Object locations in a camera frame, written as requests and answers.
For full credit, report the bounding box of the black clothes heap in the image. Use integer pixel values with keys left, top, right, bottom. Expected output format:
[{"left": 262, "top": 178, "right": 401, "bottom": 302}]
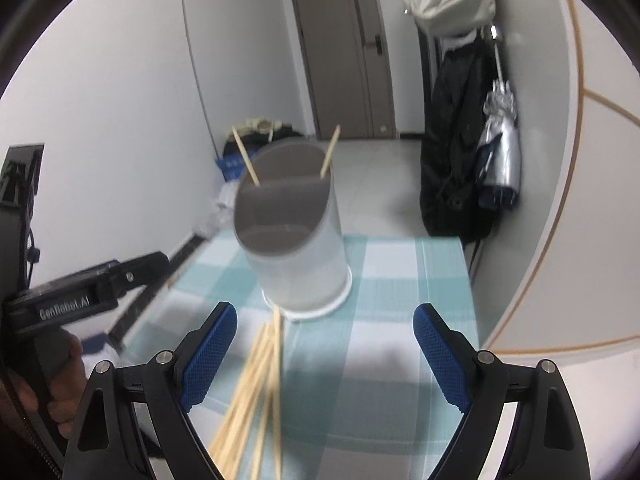
[{"left": 222, "top": 127, "right": 301, "bottom": 161}]

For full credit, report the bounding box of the person's left hand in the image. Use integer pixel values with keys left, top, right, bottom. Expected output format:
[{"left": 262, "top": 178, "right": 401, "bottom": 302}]
[{"left": 0, "top": 332, "right": 88, "bottom": 441}]

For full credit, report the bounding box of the beige cloth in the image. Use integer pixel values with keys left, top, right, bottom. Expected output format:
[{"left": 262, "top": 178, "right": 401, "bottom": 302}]
[{"left": 235, "top": 117, "right": 281, "bottom": 136}]

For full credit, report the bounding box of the pile of wooden chopsticks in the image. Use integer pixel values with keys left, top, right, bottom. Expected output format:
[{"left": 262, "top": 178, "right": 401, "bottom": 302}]
[{"left": 207, "top": 305, "right": 286, "bottom": 480}]

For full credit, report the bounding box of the teal checked tablecloth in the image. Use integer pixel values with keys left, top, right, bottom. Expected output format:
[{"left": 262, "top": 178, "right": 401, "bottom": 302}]
[{"left": 107, "top": 232, "right": 488, "bottom": 480}]

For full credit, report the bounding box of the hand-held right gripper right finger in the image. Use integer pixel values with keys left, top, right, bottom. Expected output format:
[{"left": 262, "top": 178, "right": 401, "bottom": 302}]
[{"left": 413, "top": 302, "right": 591, "bottom": 480}]

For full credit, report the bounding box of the blue cardboard box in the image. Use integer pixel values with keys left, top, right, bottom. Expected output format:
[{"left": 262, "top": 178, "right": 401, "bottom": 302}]
[{"left": 215, "top": 156, "right": 251, "bottom": 181}]

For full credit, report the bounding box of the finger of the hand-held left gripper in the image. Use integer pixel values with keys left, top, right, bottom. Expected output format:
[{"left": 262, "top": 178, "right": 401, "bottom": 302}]
[{"left": 107, "top": 252, "right": 171, "bottom": 297}]

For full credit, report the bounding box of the wooden chopstick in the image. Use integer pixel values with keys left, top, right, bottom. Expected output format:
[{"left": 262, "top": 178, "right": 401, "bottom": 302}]
[
  {"left": 232, "top": 127, "right": 261, "bottom": 187},
  {"left": 320, "top": 125, "right": 342, "bottom": 180}
]

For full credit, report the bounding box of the silver folded umbrella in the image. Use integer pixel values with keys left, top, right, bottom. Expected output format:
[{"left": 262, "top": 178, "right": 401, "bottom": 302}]
[{"left": 475, "top": 25, "right": 523, "bottom": 211}]

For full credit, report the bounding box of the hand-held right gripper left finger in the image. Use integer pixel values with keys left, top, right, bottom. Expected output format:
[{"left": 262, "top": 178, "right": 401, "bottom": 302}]
[{"left": 61, "top": 301, "right": 238, "bottom": 480}]

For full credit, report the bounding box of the black hanging coat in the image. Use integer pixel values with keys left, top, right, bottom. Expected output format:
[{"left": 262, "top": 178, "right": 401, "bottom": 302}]
[{"left": 419, "top": 30, "right": 501, "bottom": 241}]

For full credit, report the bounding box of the grey brown door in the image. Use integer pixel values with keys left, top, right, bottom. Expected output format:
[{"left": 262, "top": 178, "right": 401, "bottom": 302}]
[{"left": 287, "top": 0, "right": 401, "bottom": 140}]

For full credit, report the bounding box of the white grey utensil holder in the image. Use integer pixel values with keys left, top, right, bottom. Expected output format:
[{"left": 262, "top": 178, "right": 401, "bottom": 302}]
[{"left": 232, "top": 141, "right": 353, "bottom": 322}]

